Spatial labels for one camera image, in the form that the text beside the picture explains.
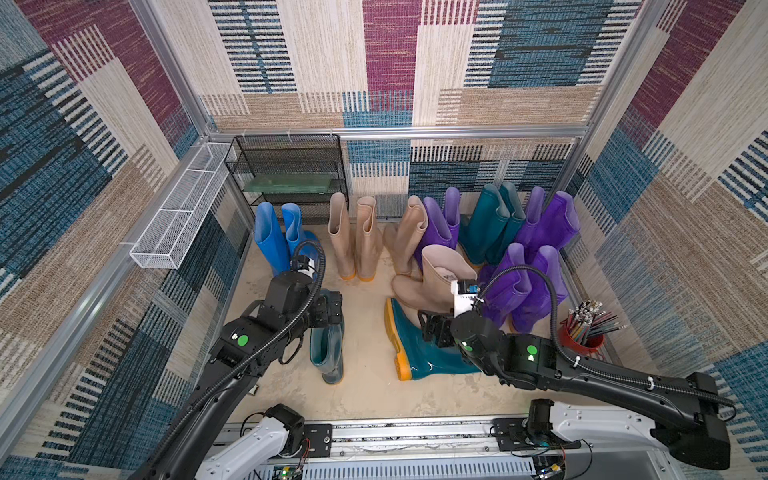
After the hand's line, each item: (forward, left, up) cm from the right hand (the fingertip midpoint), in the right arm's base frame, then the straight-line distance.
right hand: (437, 316), depth 72 cm
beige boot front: (+22, +17, +4) cm, 28 cm away
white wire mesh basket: (+30, +78, -2) cm, 84 cm away
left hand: (+2, +26, +6) cm, 27 cm away
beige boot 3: (+11, -1, -7) cm, 13 cm away
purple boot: (+28, -33, -3) cm, 43 cm away
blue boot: (+20, +43, +6) cm, 47 cm away
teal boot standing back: (+26, -24, +2) cm, 35 cm away
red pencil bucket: (-1, -44, -16) cm, 46 cm away
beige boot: (+23, +25, +5) cm, 34 cm away
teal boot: (+31, -18, -1) cm, 35 cm away
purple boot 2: (+7, -18, +2) cm, 20 cm away
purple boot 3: (+3, -27, -7) cm, 28 cm away
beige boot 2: (+34, +8, -11) cm, 36 cm away
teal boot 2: (-4, +4, -15) cm, 16 cm away
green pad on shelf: (+43, +42, +7) cm, 60 cm away
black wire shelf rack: (+57, +41, +2) cm, 70 cm away
